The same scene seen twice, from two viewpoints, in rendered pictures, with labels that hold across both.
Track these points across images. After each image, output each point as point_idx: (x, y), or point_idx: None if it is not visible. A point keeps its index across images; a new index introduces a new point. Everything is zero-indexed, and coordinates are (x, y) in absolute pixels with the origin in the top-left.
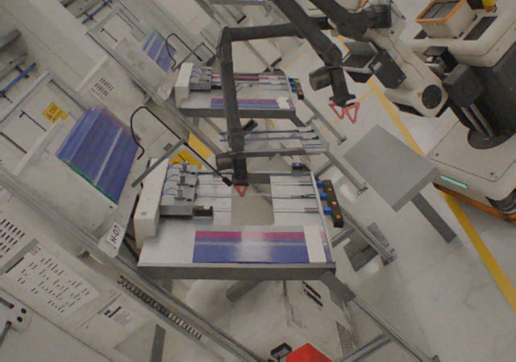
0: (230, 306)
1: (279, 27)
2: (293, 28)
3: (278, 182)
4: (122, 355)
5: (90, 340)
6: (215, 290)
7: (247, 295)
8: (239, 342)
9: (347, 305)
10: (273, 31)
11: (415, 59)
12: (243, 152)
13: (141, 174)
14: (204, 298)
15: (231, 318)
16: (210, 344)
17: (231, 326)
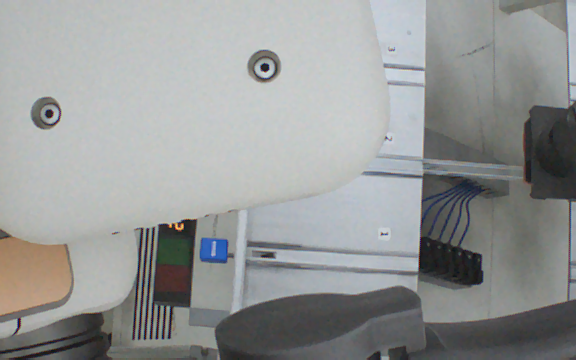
0: (490, 156)
1: (557, 324)
2: (433, 329)
3: (386, 270)
4: None
5: None
6: (522, 282)
7: (452, 138)
8: (473, 10)
9: (107, 313)
10: None
11: None
12: None
13: None
14: (547, 289)
15: (488, 112)
16: (530, 93)
17: (488, 83)
